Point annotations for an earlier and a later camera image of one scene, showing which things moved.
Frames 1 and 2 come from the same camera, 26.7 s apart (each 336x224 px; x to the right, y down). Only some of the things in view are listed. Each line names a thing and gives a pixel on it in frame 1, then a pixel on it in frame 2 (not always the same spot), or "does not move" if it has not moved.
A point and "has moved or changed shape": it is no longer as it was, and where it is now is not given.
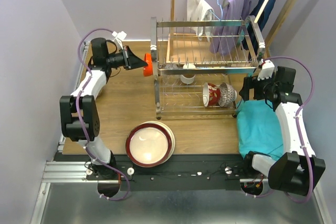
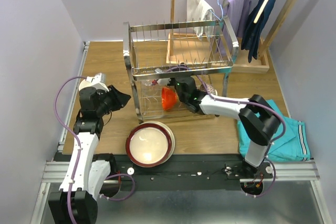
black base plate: (191, 172) does not move
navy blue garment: (256, 21) does not move
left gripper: (126, 59) -> (113, 97)
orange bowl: (148, 69) -> (169, 97)
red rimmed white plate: (148, 145) does not move
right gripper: (249, 83) -> (171, 83)
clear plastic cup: (170, 75) -> (148, 88)
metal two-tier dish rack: (194, 63) has moved or changed shape
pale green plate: (171, 135) does not move
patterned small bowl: (228, 95) -> (209, 87)
